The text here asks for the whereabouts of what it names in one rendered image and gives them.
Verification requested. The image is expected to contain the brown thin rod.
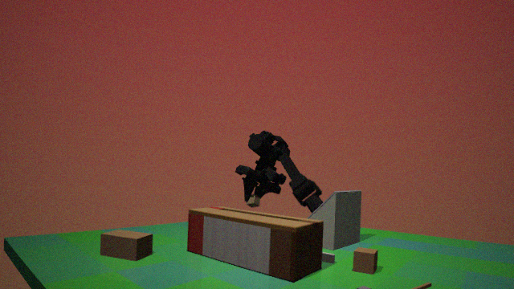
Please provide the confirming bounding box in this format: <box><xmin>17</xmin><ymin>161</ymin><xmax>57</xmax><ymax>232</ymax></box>
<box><xmin>411</xmin><ymin>283</ymin><xmax>431</xmax><ymax>289</ymax></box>

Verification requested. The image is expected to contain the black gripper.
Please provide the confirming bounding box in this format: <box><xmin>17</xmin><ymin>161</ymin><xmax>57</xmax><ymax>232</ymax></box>
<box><xmin>235</xmin><ymin>158</ymin><xmax>281</xmax><ymax>202</ymax></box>

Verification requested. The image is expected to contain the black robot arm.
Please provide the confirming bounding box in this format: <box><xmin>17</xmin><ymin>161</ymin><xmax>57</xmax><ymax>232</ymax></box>
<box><xmin>248</xmin><ymin>131</ymin><xmax>323</xmax><ymax>213</ymax></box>

